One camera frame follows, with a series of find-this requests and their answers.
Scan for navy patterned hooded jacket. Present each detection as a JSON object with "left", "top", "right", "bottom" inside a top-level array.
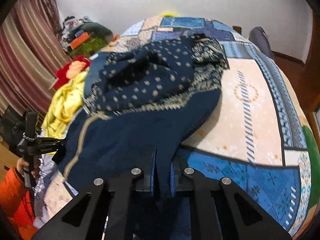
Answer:
[{"left": 57, "top": 35, "right": 230, "bottom": 240}]

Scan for clutter pile of clothes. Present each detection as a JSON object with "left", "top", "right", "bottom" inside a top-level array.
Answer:
[{"left": 61, "top": 16, "right": 92, "bottom": 42}]

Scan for person's left hand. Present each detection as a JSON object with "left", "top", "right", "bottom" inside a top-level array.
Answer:
[{"left": 16, "top": 158, "right": 41, "bottom": 180}]

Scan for orange jacket sleeve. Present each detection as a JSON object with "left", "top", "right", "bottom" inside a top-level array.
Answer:
[{"left": 1, "top": 167, "right": 37, "bottom": 239}]

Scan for yellow garment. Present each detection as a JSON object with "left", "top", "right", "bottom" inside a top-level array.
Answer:
[{"left": 41, "top": 70, "right": 88, "bottom": 139}]

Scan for blue patchwork bedspread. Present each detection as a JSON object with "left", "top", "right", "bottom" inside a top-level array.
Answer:
[{"left": 43, "top": 16, "right": 316, "bottom": 240}]

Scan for striped red curtain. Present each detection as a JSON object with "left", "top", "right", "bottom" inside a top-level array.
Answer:
[{"left": 1, "top": 0, "right": 70, "bottom": 114}]

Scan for red plush toy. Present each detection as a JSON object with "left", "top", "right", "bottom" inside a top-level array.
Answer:
[{"left": 53, "top": 55, "right": 91, "bottom": 90}]

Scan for orange box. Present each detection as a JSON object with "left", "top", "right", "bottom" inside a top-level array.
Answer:
[{"left": 70, "top": 32, "right": 90, "bottom": 50}]

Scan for grey green pillow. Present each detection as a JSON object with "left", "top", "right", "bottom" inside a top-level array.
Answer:
[{"left": 80, "top": 22, "right": 112, "bottom": 36}]

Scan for grey backpack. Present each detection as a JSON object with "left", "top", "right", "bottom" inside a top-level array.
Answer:
[{"left": 248, "top": 27, "right": 274, "bottom": 60}]

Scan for wooden door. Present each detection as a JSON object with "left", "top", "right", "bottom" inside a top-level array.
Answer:
[{"left": 301, "top": 12, "right": 319, "bottom": 112}]

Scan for yellow bed headboard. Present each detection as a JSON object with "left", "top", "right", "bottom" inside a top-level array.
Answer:
[{"left": 160, "top": 10, "right": 180, "bottom": 17}]

